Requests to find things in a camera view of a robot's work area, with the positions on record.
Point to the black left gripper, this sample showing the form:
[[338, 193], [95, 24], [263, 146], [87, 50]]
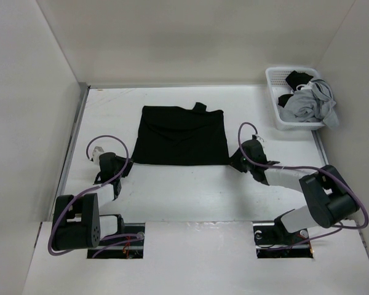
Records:
[[125, 173]]

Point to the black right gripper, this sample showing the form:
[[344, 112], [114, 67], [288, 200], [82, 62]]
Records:
[[234, 161]]

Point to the black tank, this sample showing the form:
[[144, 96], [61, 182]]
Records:
[[295, 80], [175, 136]]

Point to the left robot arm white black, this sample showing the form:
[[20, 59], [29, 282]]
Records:
[[77, 222]]

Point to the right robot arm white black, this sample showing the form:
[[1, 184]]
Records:
[[329, 200]]

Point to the grey tank top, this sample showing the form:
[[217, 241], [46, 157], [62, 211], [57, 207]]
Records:
[[314, 102]]

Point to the white plastic laundry basket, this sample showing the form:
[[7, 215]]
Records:
[[277, 86]]

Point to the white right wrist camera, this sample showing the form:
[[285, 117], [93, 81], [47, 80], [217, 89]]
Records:
[[257, 137]]

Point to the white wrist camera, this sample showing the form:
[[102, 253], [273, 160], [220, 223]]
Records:
[[96, 153], [257, 137]]

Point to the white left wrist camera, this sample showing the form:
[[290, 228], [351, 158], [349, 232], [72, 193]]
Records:
[[96, 153]]

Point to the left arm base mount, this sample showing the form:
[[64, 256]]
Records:
[[126, 247]]

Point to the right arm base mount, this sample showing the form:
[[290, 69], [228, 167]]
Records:
[[274, 243]]

